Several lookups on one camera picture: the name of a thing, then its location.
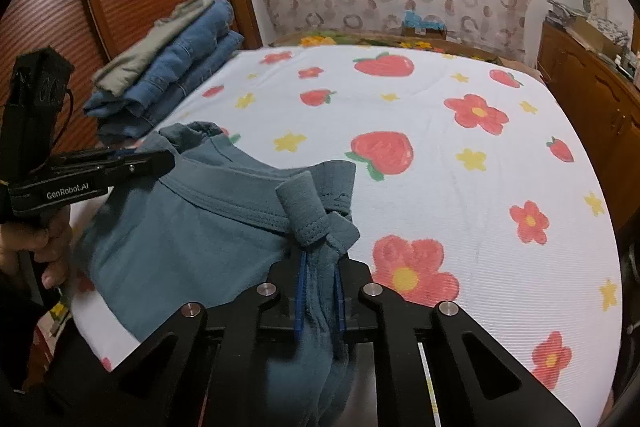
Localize floral bed blanket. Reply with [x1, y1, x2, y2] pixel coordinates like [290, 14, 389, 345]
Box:
[30, 31, 547, 388]

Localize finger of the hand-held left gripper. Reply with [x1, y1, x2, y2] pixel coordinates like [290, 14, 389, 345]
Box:
[55, 147, 140, 166]
[60, 150, 177, 182]

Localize folded grey pants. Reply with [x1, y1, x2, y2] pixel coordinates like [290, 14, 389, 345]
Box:
[92, 0, 217, 98]

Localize person's left hand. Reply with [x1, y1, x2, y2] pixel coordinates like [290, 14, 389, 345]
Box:
[0, 206, 76, 290]

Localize teal pants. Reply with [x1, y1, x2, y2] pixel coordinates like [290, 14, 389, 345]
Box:
[74, 122, 362, 427]

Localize white strawberry print blanket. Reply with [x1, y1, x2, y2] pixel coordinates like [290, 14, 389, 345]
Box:
[62, 44, 624, 408]

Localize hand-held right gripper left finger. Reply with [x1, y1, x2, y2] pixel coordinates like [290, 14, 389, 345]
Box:
[45, 252, 310, 427]

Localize wooden cabinet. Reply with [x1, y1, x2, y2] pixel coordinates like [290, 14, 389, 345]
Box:
[536, 19, 640, 234]

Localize folded blue jeans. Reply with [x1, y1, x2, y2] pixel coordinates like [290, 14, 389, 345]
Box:
[96, 32, 246, 144]
[82, 0, 234, 118]

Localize small cardboard box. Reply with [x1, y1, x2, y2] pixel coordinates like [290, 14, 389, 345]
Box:
[401, 11, 448, 40]

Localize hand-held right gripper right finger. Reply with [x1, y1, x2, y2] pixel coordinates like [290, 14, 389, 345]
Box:
[334, 257, 583, 427]

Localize pile of household clutter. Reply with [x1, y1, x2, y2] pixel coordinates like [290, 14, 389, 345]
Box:
[546, 0, 640, 84]

